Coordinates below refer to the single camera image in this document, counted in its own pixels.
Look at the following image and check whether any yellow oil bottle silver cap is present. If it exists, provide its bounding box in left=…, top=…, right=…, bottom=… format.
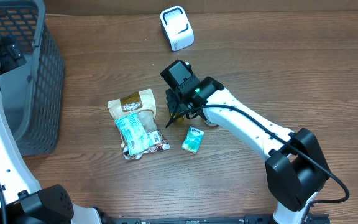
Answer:
left=172, top=113, right=185, bottom=124

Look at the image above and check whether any clear brown snack bag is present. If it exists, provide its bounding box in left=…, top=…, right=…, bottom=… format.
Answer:
left=108, top=89, right=157, bottom=146

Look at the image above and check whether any small Kleenex tissue pack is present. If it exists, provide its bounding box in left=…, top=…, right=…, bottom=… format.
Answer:
left=181, top=126, right=204, bottom=154

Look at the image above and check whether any green lid white jar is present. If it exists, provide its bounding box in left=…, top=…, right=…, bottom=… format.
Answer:
left=204, top=119, right=219, bottom=126

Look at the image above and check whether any white red snack packet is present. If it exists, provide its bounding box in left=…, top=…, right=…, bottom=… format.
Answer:
left=121, top=129, right=170, bottom=160

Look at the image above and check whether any teal large tissue pack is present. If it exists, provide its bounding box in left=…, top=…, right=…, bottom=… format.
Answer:
left=115, top=113, right=152, bottom=156

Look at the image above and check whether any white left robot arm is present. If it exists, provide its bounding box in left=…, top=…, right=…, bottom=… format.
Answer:
left=0, top=63, right=101, bottom=223

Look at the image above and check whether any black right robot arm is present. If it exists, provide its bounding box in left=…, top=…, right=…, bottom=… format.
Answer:
left=160, top=60, right=330, bottom=223

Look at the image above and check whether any white barcode scanner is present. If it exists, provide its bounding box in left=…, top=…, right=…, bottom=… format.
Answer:
left=160, top=6, right=195, bottom=52

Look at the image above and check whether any grey plastic mesh basket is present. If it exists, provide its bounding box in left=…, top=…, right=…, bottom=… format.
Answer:
left=0, top=0, right=65, bottom=156

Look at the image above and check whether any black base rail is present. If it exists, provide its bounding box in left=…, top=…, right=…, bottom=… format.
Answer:
left=110, top=213, right=331, bottom=224

